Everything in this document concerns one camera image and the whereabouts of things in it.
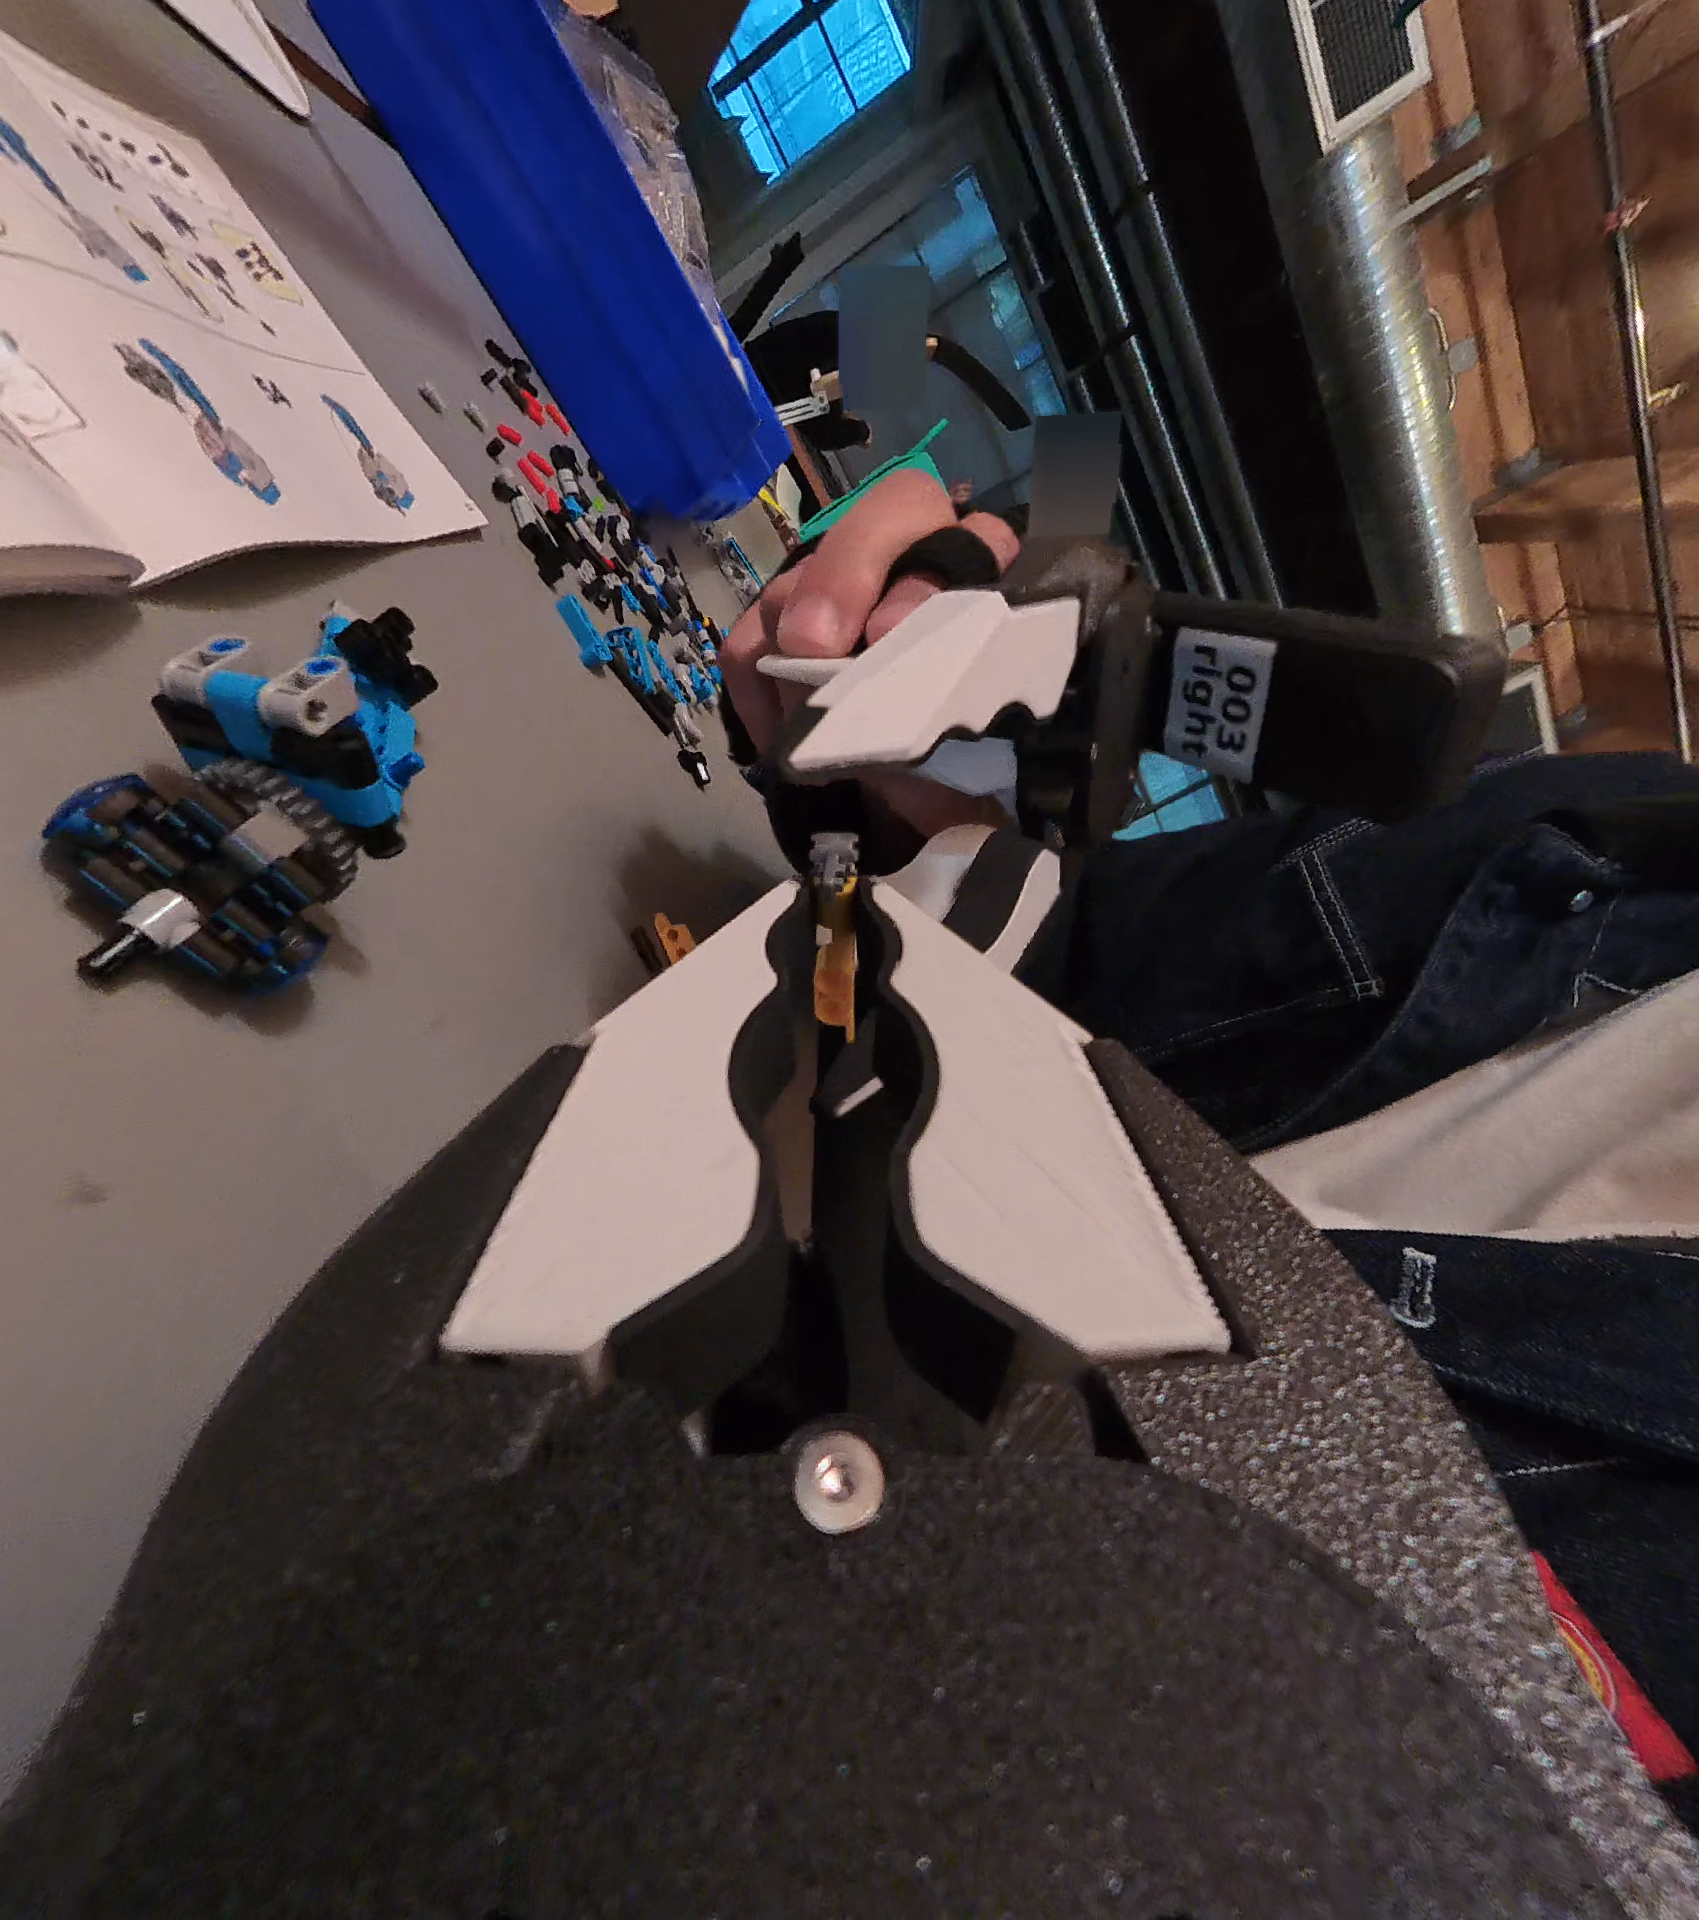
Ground pile of small building pieces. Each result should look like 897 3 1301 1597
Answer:
413 337 737 790

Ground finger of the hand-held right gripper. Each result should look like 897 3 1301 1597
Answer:
753 588 1015 709
783 597 1093 775

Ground open instruction booklet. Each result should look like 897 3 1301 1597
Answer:
0 0 491 618

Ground silver ventilation duct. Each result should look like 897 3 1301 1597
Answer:
1299 120 1507 649

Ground person's right forearm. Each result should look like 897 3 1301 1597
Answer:
1029 811 1405 1158

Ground teal plastic case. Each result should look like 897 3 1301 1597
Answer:
795 421 947 543

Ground blue plastic bin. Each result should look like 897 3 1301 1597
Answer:
309 0 791 523

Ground blue tracked toy assembly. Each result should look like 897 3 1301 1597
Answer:
40 634 407 997

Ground grey desk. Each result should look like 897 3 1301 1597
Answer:
0 0 821 1893

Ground person's right hand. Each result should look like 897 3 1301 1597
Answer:
717 482 1025 757

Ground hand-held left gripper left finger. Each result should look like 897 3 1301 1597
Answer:
435 877 809 1421

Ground person's white shirt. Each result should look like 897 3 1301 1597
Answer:
1245 915 1699 1241

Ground white folding book stand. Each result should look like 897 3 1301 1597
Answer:
164 0 313 122

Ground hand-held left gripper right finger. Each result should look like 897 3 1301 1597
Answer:
863 877 1233 1425

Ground white vent grille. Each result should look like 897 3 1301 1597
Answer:
1291 0 1435 153

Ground large paned window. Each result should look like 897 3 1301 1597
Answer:
705 0 917 182

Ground crumpled clear plastic wrappers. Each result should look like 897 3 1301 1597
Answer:
549 0 715 273

